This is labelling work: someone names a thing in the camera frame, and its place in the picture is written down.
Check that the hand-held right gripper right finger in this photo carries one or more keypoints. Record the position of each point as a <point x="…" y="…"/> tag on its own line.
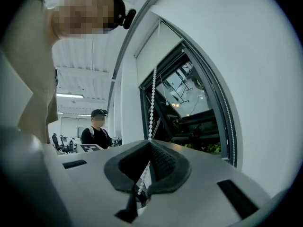
<point x="208" y="188"/>

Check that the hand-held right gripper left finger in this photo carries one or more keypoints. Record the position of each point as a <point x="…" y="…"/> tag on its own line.
<point x="90" y="178"/>

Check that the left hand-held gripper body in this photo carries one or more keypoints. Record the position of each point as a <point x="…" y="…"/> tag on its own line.
<point x="91" y="148"/>

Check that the grey roller blind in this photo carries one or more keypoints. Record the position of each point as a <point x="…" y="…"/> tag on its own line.
<point x="154" y="55"/>

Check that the green outdoor plants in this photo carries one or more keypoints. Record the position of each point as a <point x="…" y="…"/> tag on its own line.
<point x="213" y="148"/>

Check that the ceiling strip light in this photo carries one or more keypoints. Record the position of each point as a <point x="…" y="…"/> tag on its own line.
<point x="69" y="95"/>

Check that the dark framed window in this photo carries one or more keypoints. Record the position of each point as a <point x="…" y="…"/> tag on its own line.
<point x="223" y="126"/>

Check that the person's beige shirt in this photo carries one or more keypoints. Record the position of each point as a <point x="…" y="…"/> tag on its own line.
<point x="23" y="67"/>

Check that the person's head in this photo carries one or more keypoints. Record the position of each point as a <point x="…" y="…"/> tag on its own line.
<point x="82" y="15"/>

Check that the black head camera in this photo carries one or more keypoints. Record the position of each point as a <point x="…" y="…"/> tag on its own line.
<point x="129" y="19"/>

